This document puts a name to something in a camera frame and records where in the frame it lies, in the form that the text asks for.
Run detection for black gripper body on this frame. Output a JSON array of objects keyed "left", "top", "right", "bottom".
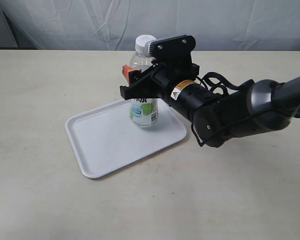
[{"left": 120, "top": 58, "right": 199, "bottom": 102}]

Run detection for clear plastic bottle white cap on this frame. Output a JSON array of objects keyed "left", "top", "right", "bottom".
[{"left": 129, "top": 34, "right": 158, "bottom": 128}]

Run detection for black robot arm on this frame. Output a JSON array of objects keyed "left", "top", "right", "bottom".
[{"left": 120, "top": 59, "right": 300, "bottom": 148}]

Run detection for white plastic tray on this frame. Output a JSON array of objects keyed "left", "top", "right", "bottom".
[{"left": 64, "top": 100, "right": 187, "bottom": 179}]

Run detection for white backdrop cloth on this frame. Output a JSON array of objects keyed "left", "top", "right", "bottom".
[{"left": 0, "top": 0, "right": 300, "bottom": 51}]

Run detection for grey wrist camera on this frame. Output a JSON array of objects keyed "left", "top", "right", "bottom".
[{"left": 142, "top": 34, "right": 196, "bottom": 63}]

